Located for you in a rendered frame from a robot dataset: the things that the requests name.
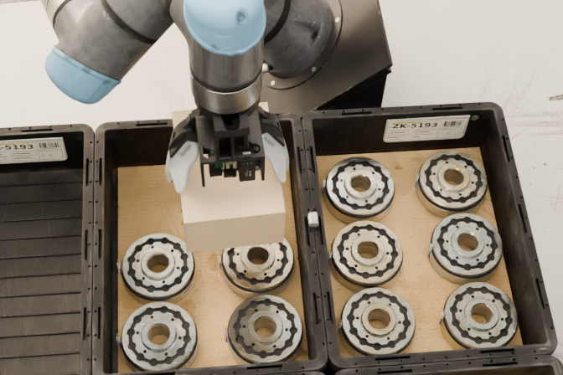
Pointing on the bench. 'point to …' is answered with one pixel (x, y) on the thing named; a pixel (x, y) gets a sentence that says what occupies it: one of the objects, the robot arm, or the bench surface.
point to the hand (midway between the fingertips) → (227, 169)
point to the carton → (230, 207)
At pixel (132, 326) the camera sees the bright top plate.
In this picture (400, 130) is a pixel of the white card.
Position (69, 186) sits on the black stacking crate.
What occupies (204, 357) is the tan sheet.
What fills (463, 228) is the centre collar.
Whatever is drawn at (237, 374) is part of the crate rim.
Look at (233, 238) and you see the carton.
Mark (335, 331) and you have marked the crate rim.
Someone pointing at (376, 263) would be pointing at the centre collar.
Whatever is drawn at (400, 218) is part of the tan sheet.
